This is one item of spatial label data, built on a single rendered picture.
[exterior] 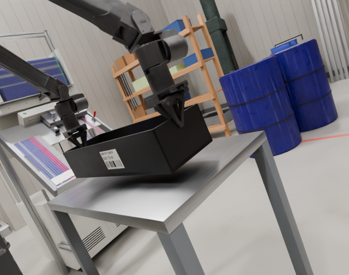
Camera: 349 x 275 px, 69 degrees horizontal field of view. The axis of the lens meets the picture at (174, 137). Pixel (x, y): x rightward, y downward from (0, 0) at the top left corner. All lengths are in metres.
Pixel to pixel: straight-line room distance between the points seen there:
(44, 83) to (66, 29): 4.88
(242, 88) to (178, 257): 2.28
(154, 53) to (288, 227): 0.65
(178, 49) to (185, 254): 0.44
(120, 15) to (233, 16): 6.48
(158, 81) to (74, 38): 5.33
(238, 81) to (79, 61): 3.78
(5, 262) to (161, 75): 0.48
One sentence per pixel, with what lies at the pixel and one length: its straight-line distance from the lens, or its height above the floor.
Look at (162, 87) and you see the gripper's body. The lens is 0.59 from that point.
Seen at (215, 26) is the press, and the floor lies 1.91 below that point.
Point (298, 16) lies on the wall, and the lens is 6.56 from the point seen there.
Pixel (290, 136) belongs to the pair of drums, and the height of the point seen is 0.14.
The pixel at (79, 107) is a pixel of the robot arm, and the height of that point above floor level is 1.09.
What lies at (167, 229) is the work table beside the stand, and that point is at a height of 0.78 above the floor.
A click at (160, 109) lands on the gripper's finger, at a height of 0.98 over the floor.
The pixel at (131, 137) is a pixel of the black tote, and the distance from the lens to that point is 0.64.
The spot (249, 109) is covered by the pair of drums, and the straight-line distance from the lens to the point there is 2.70.
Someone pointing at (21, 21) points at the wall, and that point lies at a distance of 5.60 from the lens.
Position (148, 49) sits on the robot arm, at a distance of 0.59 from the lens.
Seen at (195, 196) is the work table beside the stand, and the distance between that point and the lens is 0.54.
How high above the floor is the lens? 1.01
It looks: 10 degrees down
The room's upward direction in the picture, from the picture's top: 22 degrees counter-clockwise
